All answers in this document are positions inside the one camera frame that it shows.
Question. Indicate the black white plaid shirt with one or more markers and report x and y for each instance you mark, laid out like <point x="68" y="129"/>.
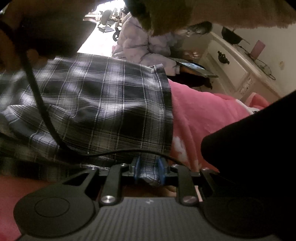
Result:
<point x="92" y="97"/>

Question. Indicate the pink floral blanket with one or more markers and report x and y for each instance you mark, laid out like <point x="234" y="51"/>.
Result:
<point x="196" y="111"/>

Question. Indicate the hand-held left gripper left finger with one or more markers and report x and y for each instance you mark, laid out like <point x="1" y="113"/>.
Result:
<point x="137" y="170"/>

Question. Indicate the white dresser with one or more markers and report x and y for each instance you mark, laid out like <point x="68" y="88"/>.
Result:
<point x="233" y="67"/>

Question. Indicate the wheelchair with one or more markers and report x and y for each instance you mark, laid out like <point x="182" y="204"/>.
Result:
<point x="106" y="17"/>

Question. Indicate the tablet computer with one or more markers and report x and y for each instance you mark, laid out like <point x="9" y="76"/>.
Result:
<point x="196" y="68"/>

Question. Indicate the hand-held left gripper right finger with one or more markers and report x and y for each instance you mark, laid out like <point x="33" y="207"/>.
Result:
<point x="160" y="171"/>

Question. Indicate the pink cup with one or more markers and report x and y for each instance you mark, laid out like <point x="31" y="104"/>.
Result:
<point x="257" y="48"/>

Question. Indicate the person's fur-trimmed hood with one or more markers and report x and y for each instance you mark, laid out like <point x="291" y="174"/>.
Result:
<point x="219" y="14"/>

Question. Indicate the black pan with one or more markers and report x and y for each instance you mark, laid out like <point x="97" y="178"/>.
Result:
<point x="231" y="36"/>

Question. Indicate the person's dark jacket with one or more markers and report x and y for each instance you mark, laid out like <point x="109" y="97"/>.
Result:
<point x="46" y="30"/>

